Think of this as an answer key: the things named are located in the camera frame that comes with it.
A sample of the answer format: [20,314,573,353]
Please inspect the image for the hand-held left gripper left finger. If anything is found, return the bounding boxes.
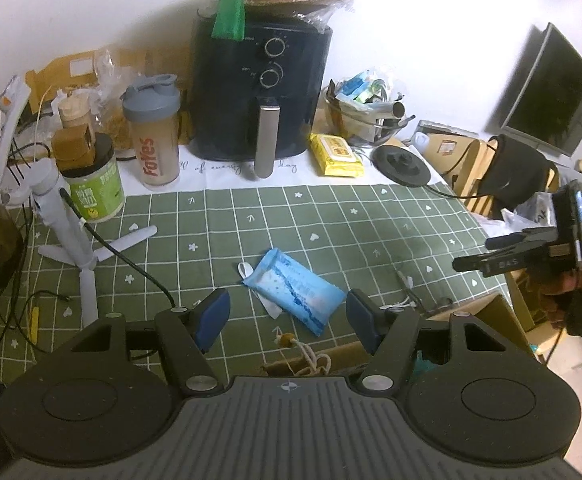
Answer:
[56,287,232,397]

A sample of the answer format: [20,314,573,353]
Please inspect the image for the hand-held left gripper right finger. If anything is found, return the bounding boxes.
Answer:
[345,287,529,395]

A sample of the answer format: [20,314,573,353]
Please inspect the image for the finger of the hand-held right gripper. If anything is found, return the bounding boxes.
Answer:
[484,226,558,253]
[452,241,553,278]

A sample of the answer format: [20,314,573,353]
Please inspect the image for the blue tissue pack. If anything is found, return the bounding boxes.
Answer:
[241,247,346,337]

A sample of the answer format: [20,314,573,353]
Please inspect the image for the teal bath loofah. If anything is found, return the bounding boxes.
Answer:
[413,349,440,377]

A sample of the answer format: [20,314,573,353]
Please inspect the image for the wooden chair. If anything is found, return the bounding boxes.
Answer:
[463,137,562,221]

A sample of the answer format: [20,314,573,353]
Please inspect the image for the white plastic spoon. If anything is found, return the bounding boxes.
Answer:
[236,261,283,320]

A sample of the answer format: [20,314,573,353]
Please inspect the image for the black bag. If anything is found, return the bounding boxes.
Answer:
[483,133,560,211]

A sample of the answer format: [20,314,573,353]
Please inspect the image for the green grid tablecloth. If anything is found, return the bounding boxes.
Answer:
[0,182,538,461]

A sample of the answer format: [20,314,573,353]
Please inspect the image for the small cardboard box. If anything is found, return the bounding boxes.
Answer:
[410,119,482,191]

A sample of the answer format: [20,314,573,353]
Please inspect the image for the black monitor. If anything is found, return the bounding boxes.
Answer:
[498,22,582,159]

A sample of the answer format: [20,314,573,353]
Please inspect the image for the black kettle base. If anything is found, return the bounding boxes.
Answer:
[373,143,432,189]

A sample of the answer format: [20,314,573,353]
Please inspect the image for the white table runner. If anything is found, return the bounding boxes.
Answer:
[115,134,448,196]

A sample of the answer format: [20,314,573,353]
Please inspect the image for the yellow wet wipes pack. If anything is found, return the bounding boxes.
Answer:
[309,132,365,179]

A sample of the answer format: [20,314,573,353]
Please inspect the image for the green label jar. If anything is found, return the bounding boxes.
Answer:
[63,133,126,224]

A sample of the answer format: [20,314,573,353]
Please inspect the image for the grey lid shaker bottle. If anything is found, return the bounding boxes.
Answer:
[122,73,182,190]

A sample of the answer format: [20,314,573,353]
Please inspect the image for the glass bowl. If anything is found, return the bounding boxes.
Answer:
[324,87,417,149]

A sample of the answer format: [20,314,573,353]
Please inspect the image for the white gimbal tripod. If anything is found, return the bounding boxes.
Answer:
[0,75,160,329]

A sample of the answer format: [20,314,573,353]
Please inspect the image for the dark blue air fryer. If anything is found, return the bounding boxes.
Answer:
[188,9,335,180]

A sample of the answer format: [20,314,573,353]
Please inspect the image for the teal packet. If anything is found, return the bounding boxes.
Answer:
[338,73,387,104]

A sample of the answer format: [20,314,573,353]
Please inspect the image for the wooden blocks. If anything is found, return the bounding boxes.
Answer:
[52,97,97,171]

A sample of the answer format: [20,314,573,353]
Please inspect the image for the green plastic bag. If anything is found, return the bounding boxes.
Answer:
[211,0,247,41]

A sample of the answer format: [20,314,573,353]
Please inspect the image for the jute drawstring pouch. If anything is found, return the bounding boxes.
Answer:
[260,326,333,377]

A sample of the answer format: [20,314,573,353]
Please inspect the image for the kettle base cable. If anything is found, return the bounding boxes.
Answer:
[423,182,478,199]

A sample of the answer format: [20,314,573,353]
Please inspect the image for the black cable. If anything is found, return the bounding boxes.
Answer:
[58,187,177,310]

